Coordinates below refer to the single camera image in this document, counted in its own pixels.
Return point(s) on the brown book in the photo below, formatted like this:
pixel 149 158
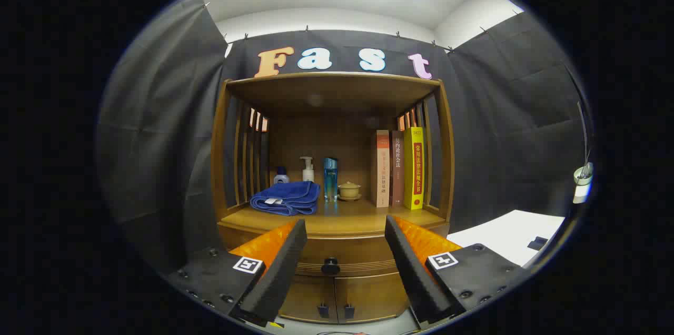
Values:
pixel 397 171

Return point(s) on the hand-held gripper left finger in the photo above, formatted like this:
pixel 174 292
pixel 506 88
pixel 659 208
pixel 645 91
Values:
pixel 281 277

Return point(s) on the tall blue glass bottle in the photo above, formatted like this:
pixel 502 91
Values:
pixel 330 179

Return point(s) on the yellow book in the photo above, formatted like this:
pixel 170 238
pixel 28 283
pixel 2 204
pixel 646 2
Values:
pixel 414 166

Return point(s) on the small black flat object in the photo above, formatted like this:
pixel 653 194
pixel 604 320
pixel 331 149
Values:
pixel 537 243

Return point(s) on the tan lidded teacup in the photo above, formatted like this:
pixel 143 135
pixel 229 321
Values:
pixel 349 190

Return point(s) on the white pump bottle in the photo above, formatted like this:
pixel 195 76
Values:
pixel 307 170

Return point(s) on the beige orange-topped book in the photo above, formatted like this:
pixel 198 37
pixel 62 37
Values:
pixel 380 171

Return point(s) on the small white blue-capped bottle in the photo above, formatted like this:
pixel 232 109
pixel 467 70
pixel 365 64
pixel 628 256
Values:
pixel 280 177

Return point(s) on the black round drawer knob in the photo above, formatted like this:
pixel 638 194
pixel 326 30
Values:
pixel 330 266

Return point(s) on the wooden cabinet door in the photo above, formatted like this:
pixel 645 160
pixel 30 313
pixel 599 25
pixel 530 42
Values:
pixel 308 295
pixel 371 295

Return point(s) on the wooden countertop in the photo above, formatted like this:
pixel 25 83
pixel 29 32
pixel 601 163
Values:
pixel 358 219

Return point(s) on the white panelled table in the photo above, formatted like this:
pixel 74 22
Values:
pixel 505 235

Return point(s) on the blue folded towel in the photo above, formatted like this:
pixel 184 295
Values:
pixel 287 198

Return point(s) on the wooden drawer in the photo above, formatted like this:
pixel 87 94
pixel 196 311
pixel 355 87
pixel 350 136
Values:
pixel 342 250

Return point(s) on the white green device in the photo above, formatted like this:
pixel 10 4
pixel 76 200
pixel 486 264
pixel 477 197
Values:
pixel 583 174

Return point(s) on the wooden cabinet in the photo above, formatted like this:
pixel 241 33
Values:
pixel 326 95

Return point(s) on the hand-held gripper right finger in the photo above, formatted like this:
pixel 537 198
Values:
pixel 413 277

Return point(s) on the black backdrop cloth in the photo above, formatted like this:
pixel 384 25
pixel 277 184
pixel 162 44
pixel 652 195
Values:
pixel 158 140

